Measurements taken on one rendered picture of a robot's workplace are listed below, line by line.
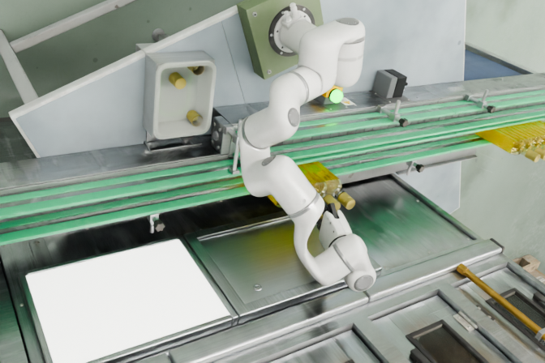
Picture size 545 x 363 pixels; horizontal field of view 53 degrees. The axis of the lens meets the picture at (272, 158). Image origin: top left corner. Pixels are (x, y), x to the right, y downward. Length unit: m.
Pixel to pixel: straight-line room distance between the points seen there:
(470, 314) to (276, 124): 0.79
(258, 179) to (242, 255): 0.38
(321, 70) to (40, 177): 0.75
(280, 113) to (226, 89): 0.54
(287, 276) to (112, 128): 0.64
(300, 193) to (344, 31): 0.41
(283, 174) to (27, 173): 0.67
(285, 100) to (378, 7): 0.82
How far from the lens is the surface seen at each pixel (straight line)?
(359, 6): 1.87
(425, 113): 2.01
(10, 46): 2.02
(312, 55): 1.29
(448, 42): 2.26
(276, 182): 1.17
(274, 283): 1.47
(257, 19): 1.58
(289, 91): 1.20
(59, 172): 1.50
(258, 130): 1.22
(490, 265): 1.84
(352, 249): 1.27
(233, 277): 1.46
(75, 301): 1.39
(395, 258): 1.73
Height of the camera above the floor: 2.10
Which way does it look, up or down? 45 degrees down
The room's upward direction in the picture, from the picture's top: 133 degrees clockwise
